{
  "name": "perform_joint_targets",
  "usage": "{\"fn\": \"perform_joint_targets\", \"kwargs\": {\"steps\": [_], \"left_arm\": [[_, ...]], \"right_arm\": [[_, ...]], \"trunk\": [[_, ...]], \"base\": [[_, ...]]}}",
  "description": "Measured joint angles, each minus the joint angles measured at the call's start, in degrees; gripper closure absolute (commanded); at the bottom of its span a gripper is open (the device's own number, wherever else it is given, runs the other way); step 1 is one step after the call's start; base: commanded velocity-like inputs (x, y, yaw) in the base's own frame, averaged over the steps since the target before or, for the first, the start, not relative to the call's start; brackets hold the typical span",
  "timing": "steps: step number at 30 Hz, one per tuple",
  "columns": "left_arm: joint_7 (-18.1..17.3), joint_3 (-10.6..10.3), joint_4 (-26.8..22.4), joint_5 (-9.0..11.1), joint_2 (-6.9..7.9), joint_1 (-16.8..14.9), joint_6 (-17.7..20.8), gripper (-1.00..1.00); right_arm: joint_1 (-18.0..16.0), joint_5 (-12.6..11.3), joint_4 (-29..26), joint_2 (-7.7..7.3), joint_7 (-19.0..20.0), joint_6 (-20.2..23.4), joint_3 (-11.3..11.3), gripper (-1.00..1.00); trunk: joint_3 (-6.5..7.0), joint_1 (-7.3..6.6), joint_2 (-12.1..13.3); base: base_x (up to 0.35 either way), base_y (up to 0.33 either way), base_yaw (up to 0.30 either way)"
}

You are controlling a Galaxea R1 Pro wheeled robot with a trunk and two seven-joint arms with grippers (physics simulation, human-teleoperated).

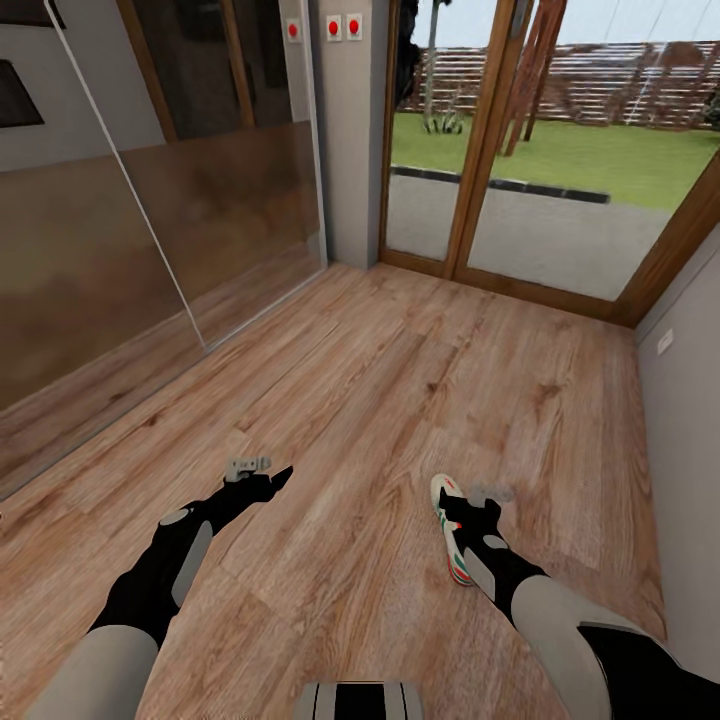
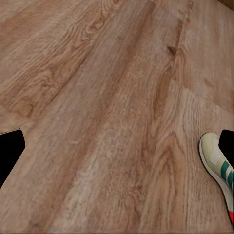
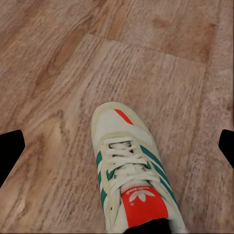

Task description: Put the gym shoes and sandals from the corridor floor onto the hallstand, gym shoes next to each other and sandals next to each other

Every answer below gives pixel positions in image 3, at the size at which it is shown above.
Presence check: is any gym shoe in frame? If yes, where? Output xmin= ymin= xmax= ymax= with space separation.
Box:
xmin=91 ymin=101 xmax=188 ymax=234

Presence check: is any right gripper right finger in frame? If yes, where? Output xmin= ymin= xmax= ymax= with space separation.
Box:
xmin=218 ymin=130 xmax=234 ymax=169

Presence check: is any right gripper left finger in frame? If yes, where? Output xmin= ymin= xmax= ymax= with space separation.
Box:
xmin=0 ymin=130 xmax=25 ymax=188

